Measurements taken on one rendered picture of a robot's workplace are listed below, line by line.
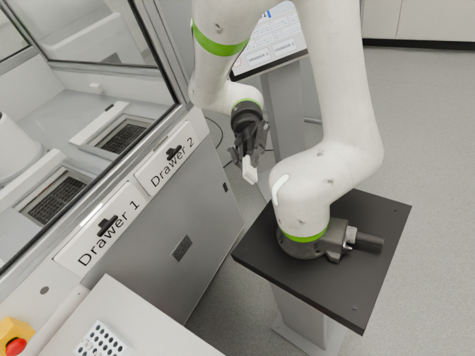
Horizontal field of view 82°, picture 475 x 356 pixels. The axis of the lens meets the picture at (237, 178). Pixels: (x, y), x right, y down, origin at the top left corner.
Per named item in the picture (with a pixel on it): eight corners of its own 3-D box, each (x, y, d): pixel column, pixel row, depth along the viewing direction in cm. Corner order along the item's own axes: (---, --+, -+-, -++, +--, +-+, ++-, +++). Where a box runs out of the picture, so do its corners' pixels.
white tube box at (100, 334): (134, 349, 69) (126, 346, 66) (109, 385, 64) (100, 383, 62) (106, 323, 75) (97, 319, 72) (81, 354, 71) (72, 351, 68)
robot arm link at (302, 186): (349, 217, 68) (353, 162, 54) (300, 253, 64) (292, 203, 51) (312, 189, 77) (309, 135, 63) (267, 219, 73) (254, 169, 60)
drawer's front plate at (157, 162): (199, 143, 109) (189, 120, 101) (152, 196, 95) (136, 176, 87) (196, 142, 110) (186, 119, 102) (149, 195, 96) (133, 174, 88)
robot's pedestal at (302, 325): (356, 307, 130) (379, 222, 76) (330, 370, 117) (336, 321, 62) (299, 276, 146) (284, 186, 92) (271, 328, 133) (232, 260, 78)
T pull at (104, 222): (119, 217, 81) (116, 215, 80) (100, 238, 77) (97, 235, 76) (112, 213, 83) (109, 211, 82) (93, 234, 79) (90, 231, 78)
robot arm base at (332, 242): (384, 228, 70) (387, 214, 66) (377, 282, 61) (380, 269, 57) (286, 208, 82) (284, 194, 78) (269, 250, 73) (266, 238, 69)
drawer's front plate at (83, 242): (148, 202, 94) (131, 181, 86) (82, 277, 79) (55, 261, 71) (144, 200, 95) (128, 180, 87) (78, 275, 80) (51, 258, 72)
